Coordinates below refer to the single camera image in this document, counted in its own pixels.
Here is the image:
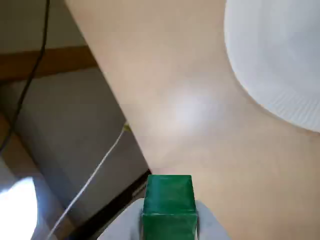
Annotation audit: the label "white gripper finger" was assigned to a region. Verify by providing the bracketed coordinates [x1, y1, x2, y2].
[194, 199, 234, 240]
[96, 196, 145, 240]

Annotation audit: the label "black tripod pole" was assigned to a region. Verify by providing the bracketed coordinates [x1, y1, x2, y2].
[73, 169, 152, 235]

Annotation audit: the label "white thin cable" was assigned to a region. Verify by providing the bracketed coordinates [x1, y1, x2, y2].
[46, 126, 129, 240]

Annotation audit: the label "green cube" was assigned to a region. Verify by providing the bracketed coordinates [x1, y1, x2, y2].
[140, 173, 199, 240]

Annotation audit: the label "wooden cross frame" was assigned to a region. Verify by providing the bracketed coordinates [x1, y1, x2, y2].
[0, 45, 99, 240]

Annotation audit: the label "black power cable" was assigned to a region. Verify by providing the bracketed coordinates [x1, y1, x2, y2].
[0, 0, 51, 152]

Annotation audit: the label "white paper plate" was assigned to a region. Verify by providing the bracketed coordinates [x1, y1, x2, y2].
[223, 0, 320, 133]

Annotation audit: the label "bright white lamp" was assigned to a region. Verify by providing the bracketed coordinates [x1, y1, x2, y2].
[0, 174, 39, 240]

